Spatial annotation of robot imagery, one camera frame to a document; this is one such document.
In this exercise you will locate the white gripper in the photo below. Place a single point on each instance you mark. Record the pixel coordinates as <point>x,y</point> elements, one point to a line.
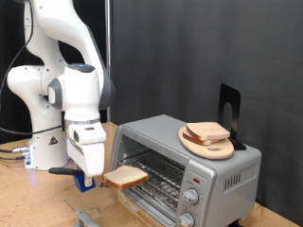
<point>90,154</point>

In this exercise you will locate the metal spatula with blue block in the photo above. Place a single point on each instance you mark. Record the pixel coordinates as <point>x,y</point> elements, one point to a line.
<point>80,184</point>

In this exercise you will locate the white bread slice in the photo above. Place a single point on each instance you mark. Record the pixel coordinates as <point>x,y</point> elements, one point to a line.
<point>124,176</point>
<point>195,140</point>

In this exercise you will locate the glass oven door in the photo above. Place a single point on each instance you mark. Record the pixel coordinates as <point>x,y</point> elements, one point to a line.
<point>85,218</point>

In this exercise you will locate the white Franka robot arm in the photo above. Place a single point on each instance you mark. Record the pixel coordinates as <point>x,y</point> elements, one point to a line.
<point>79,91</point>

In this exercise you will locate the silver toaster oven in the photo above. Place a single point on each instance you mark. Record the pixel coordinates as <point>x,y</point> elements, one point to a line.
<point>164,135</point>

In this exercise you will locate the silver oven knob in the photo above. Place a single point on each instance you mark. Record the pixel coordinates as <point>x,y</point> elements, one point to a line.
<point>186,219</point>
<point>191,196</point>

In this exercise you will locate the red oven indicator light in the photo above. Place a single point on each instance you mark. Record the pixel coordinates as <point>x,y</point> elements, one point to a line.
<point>196,180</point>

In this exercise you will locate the round wooden board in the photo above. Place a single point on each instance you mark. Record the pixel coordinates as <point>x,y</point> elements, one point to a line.
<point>214,151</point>

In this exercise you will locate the tan bread slice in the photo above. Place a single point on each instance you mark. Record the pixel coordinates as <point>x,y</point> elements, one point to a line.
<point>208,130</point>

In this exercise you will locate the vertical metal pole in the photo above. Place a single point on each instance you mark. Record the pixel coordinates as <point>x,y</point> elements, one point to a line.
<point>108,31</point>

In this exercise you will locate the black metal bookend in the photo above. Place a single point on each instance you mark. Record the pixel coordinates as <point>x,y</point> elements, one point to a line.
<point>235,97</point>

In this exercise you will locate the black curtain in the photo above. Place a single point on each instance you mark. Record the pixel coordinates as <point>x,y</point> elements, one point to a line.
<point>12,25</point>

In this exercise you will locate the dark grey backdrop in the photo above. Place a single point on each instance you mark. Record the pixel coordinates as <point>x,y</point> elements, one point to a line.
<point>205,47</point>

